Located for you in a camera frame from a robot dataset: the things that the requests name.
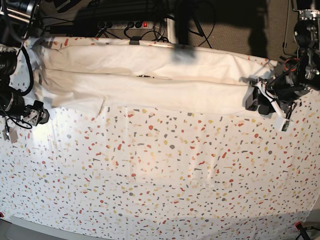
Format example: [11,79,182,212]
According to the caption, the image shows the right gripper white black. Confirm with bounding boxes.
[23,100,50,127]

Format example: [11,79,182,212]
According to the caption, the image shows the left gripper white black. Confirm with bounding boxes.
[244,78,300,119]

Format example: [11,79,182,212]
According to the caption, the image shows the white printed T-shirt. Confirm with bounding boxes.
[32,44,274,115]

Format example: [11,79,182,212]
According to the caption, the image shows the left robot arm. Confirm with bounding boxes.
[244,0,320,120]

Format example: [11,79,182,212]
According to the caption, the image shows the terrazzo patterned tablecloth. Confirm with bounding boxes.
[0,34,320,240]

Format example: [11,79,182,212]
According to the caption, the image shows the white power strip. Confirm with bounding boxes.
[97,21,154,30]

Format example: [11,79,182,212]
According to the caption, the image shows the black table clamp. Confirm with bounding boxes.
[129,36,142,45]

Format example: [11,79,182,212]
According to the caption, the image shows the red black corner clamp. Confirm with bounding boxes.
[294,222,311,240]

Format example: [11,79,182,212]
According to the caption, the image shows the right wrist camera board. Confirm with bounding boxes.
[2,125,18,144]

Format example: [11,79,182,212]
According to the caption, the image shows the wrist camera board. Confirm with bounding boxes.
[273,116,291,132]
[2,125,18,144]

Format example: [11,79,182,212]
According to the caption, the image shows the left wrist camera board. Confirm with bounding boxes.
[273,116,291,132]

